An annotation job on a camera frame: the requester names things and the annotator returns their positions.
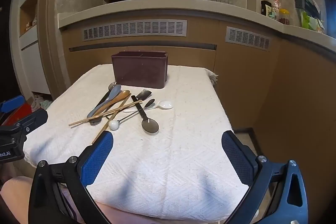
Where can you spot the person's pink clothed leg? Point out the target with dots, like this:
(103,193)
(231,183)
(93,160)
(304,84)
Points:
(14,192)

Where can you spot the small black spatula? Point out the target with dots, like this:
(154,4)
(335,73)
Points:
(146,94)

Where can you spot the stainless metal spoon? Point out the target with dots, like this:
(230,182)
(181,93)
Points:
(95,119)

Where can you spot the short grey vent grille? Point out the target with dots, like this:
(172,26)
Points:
(248,39)

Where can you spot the long grey vent grille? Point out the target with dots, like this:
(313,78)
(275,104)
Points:
(134,29)

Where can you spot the beige kitchen countertop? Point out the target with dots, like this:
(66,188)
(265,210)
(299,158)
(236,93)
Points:
(157,7)

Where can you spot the white plastic spoon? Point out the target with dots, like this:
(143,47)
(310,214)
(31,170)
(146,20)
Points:
(165,105)

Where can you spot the brown kitchen cabinet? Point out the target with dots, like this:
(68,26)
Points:
(262,82)

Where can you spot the brown plastic utensil box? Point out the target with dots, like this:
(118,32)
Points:
(139,69)

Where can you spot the wooden spoon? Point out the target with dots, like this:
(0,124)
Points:
(124,95)

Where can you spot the red plastic item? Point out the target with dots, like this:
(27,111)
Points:
(20,112)

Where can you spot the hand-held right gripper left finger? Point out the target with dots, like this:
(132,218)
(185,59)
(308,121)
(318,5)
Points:
(97,158)

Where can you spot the clear bottle orange cap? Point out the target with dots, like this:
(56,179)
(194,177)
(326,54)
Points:
(276,5)

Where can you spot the white textured towel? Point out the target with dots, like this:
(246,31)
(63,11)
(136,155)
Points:
(170,161)

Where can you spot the white cabinet with niche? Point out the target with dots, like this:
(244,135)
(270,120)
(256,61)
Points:
(29,56)

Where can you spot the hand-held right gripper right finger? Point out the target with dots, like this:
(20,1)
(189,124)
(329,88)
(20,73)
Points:
(236,158)

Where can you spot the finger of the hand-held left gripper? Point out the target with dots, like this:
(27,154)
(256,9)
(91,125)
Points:
(34,117)
(11,105)

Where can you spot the folded patterned cloth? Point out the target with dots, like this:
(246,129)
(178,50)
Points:
(39,103)

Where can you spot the jar with yellow lid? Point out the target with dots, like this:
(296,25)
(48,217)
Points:
(284,17)

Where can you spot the dark packet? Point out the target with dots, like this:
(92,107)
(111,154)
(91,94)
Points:
(266,7)

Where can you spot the wooden chopstick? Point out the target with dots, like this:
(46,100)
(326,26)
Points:
(78,121)
(105,127)

